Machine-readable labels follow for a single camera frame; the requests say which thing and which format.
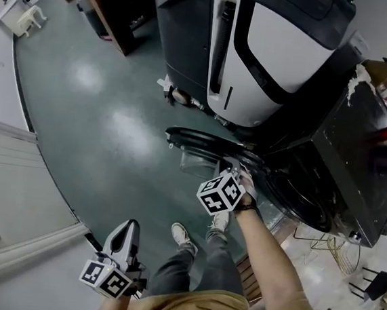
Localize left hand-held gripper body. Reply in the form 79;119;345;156
77;251;152;303

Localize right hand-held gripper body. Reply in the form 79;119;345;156
194;166;247;220

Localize round washer door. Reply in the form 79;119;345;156
160;124;271;186

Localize black washing machine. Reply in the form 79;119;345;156
226;46;387;250

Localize person's right forearm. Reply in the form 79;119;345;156
227;208;311;305

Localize person's right hand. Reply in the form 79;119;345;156
235;168;262;211

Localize person's right white sneaker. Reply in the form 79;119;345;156
210;209;232;233

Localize person's white sneaker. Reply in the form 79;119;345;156
169;222;201;256
210;209;232;233

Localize person's grey trousers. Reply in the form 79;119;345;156
147;224;253;307

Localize person's left white sneaker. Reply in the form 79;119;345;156
169;222;201;256

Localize wooden slatted floor mat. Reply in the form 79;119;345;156
232;253;268;305

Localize grey white floor scrubbing robot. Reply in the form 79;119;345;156
145;0;358;138

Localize white foam clump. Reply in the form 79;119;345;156
346;62;373;107

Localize white box appliance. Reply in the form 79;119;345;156
338;28;371;65

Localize black metal chair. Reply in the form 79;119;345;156
347;266;387;305

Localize white carved stool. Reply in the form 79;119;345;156
14;3;49;40

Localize white low cabinet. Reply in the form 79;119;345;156
0;0;29;30

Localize black wrist strap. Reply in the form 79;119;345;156
237;202;261;215

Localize gold wire basket stand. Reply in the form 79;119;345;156
291;225;364;277

